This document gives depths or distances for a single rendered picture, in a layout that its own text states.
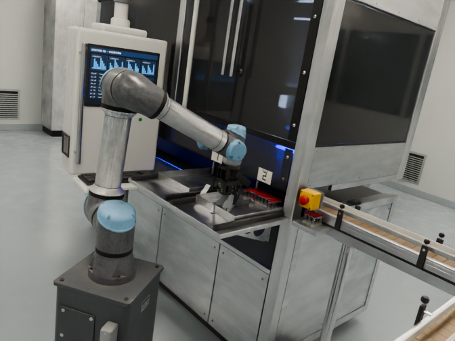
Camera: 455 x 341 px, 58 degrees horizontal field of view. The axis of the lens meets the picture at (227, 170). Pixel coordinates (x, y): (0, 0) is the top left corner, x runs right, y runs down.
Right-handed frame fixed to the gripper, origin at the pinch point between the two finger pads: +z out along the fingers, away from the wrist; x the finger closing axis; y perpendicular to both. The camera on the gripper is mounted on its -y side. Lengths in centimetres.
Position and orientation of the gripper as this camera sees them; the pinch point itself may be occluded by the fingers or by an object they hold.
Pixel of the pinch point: (228, 210)
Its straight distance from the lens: 170.3
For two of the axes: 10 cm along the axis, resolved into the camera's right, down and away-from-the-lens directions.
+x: 6.6, 2.9, -6.9
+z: -1.4, 9.5, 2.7
